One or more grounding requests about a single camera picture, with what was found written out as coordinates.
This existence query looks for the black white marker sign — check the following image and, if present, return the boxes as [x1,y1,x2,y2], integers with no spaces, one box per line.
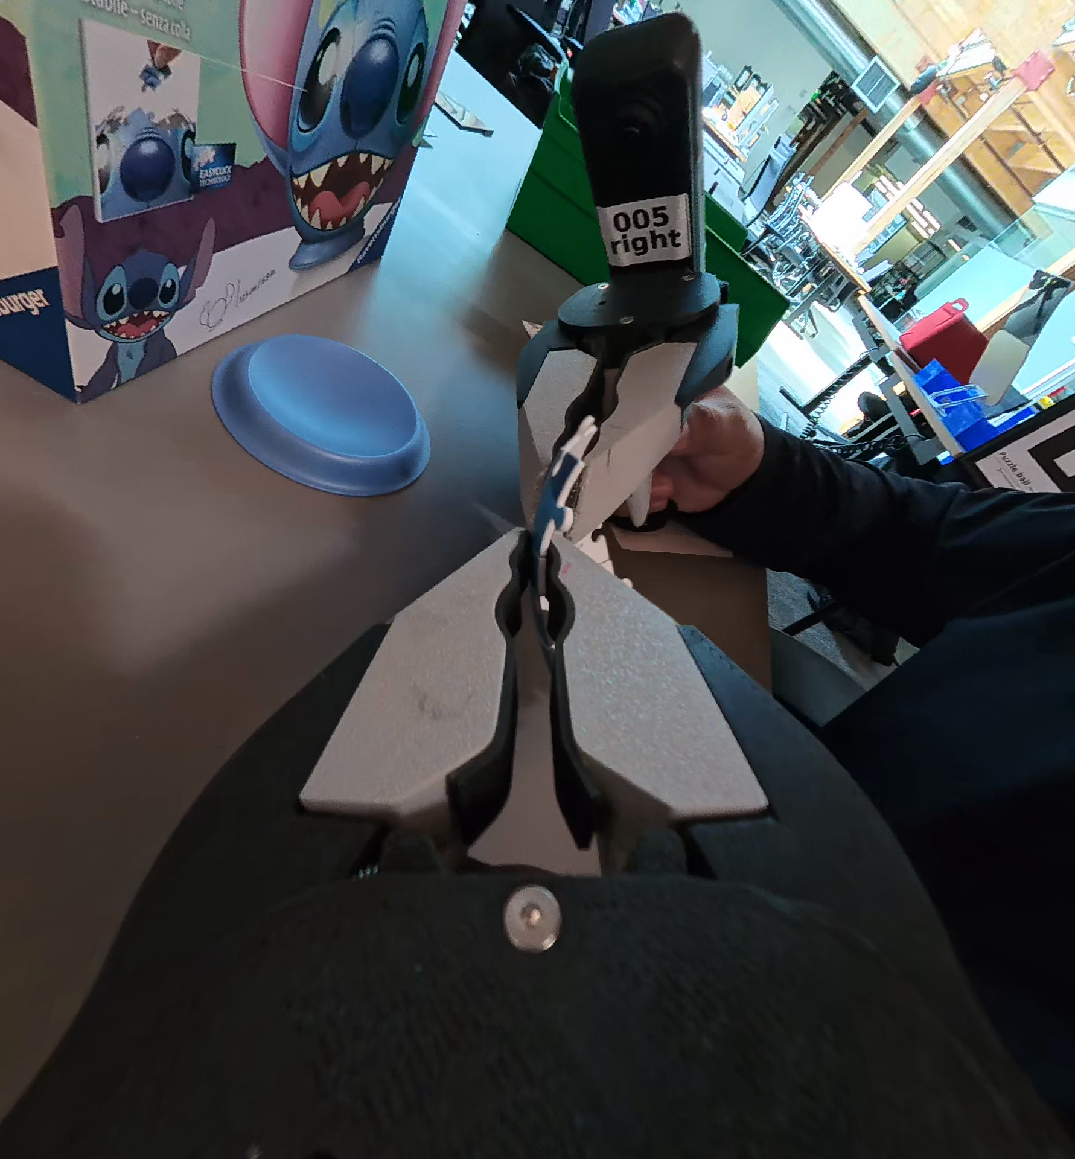
[958,376,1075,495]

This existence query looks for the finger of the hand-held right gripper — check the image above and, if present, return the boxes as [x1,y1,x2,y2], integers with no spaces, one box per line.
[562,343,697,546]
[516,350,602,532]

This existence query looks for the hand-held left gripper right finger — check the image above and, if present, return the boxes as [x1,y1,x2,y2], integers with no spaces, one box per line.
[536,530,768,852]

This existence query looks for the green plastic crate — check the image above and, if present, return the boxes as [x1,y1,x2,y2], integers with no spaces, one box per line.
[504,69,789,369]

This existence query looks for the person's right hand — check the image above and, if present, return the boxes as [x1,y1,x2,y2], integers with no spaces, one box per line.
[648,390,764,519]

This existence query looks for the white folded leaflet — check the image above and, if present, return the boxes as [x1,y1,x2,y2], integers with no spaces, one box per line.
[519,320,738,561]

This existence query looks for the blue round ball stand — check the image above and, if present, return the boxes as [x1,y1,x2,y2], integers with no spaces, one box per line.
[210,335,432,497]

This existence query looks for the cartoon printed puzzle box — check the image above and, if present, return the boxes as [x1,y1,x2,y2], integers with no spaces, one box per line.
[0,0,465,405]

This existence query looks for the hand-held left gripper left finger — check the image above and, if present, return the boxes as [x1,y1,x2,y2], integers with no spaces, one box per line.
[297,530,539,847]

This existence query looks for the person's right forearm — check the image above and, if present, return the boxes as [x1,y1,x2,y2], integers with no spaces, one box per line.
[673,416,1075,643]

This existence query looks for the small blue storage bins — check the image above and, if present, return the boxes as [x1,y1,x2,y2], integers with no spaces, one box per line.
[913,357,1040,453]

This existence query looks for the single white puzzle piece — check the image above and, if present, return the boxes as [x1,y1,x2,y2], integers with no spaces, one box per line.
[530,416,600,556]

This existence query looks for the red container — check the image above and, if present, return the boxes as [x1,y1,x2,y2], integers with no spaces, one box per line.
[898,298,991,373]

